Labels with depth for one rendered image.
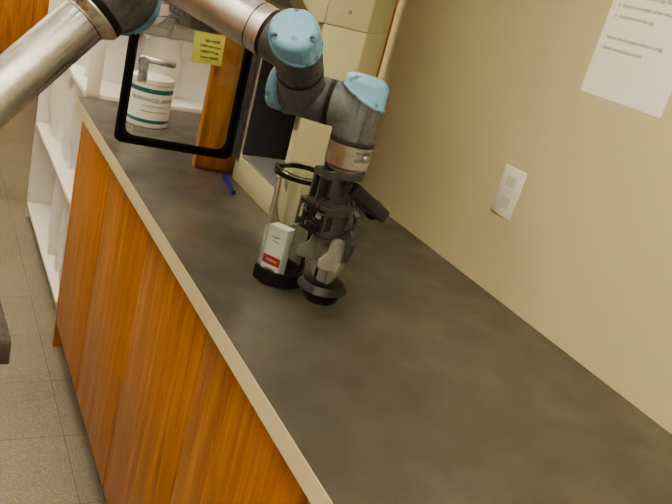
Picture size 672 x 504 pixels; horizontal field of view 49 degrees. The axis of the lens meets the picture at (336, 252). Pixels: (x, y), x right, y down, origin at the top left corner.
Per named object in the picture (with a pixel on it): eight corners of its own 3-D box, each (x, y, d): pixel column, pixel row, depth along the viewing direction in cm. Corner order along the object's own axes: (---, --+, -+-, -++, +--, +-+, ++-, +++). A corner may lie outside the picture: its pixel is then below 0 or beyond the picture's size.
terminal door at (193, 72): (230, 160, 197) (263, 8, 183) (112, 141, 186) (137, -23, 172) (230, 159, 198) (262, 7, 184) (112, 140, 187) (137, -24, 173)
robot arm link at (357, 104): (347, 67, 123) (396, 81, 122) (331, 131, 127) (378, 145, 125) (337, 70, 115) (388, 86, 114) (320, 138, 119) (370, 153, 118)
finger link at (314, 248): (285, 268, 132) (301, 224, 128) (309, 266, 136) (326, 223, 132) (295, 278, 130) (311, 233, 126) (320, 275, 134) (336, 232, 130)
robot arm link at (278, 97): (275, 39, 117) (340, 58, 115) (281, 77, 127) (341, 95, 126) (257, 80, 114) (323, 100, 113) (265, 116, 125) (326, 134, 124)
